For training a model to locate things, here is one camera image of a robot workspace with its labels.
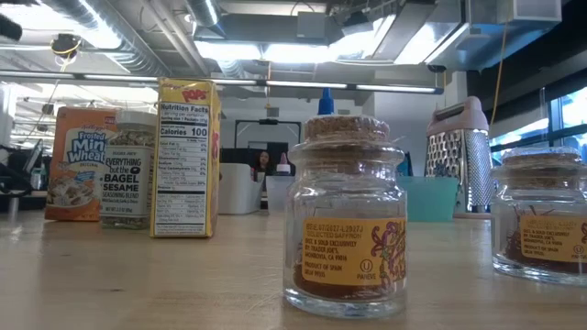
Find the shallow clear plastic bin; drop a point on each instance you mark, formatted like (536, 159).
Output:
(277, 197)

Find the orange Mini-Wheats cereal box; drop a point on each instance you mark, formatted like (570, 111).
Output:
(78, 183)

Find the teal plastic bin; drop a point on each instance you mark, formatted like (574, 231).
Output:
(431, 199)

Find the window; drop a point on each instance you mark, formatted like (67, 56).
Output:
(568, 110)

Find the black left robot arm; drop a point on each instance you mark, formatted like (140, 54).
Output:
(9, 27)

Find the red cap colouring bottle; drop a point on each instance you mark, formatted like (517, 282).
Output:
(283, 167)

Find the cork-lid saffron jar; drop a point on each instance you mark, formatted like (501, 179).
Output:
(541, 206)
(344, 256)

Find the yellow Corn Pops box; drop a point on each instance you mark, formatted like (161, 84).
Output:
(183, 160)

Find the black ceiling device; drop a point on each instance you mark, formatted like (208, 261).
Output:
(65, 45)

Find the person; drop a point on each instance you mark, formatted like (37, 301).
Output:
(262, 162)

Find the black background frame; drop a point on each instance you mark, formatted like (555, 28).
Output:
(268, 122)

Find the grey ceiling air unit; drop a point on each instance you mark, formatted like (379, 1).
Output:
(481, 41)

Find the blue cap colouring bottle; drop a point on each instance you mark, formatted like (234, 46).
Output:
(326, 103)

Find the deep clear plastic bin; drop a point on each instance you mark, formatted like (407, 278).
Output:
(236, 192)

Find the bagel seasoning jar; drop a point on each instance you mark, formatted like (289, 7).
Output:
(126, 183)

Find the silver ventilation duct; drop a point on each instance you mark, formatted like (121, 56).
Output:
(114, 41)

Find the ceiling light bar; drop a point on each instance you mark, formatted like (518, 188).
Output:
(394, 88)

